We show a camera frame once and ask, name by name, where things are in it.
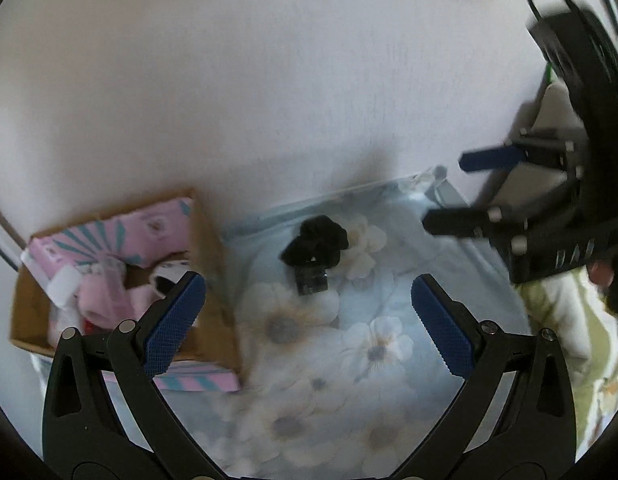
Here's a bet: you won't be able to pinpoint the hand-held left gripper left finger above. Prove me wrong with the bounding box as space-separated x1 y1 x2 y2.
41 271 225 480

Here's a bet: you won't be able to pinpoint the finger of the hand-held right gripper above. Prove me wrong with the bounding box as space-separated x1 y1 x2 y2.
421 206 530 257
459 129 584 181

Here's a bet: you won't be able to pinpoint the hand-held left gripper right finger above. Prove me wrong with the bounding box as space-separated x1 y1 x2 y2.
394 274 576 480

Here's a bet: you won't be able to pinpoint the panda plush toy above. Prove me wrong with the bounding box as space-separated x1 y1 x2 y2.
146 257 192 298

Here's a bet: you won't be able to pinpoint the cardboard box with pink lining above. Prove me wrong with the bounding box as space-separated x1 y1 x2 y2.
9 187 242 393

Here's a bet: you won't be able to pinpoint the small white box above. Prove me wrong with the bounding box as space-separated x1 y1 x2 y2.
46 266 82 308

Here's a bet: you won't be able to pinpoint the black scrunchie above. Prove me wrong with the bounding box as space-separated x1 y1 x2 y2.
281 215 350 268

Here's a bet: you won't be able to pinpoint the floral cloth covered desktop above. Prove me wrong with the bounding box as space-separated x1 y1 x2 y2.
29 165 535 480

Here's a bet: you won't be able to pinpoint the person's right hand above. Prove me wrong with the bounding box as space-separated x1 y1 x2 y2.
588 259 615 288

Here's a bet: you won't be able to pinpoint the pink socks in box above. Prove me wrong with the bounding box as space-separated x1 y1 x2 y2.
76 260 134 328

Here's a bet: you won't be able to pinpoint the green patterned cloth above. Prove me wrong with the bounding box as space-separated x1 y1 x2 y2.
519 260 618 451

